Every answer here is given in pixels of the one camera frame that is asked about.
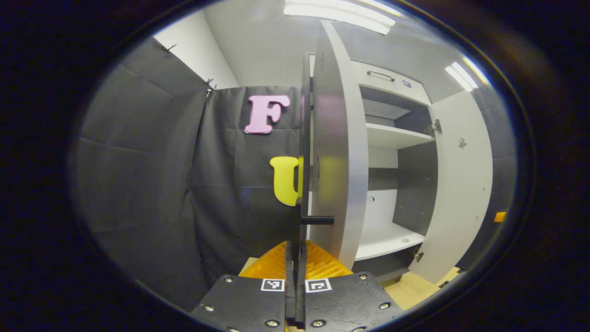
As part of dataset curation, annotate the black backdrop cloth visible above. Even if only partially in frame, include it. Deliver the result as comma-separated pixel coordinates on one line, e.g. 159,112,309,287
74,37,517,312

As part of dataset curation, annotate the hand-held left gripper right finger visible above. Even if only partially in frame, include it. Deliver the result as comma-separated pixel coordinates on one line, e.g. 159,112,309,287
295,239,405,332

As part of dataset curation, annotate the grey cabinet drawer front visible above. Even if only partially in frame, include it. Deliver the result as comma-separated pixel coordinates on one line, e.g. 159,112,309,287
350,59,433,107

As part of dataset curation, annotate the small ceiling light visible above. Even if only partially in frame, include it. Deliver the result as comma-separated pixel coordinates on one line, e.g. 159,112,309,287
445,55,489,92

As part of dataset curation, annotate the white cabinet shelf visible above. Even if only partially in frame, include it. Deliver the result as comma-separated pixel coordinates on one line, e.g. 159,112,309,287
354,223,425,261
366,122,436,149

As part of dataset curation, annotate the long ceiling light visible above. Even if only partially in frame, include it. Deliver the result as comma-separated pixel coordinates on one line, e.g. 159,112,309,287
283,0,397,36

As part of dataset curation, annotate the grey shoe cabinet door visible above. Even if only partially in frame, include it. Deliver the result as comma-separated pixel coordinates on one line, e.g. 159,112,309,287
300,19,370,271
408,90,494,284

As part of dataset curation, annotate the grey double-door shoe cabinet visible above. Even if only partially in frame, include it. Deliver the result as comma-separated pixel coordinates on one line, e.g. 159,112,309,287
300,19,494,284

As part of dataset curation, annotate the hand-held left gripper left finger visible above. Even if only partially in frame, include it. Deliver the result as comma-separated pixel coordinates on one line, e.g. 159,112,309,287
191,240,296,332

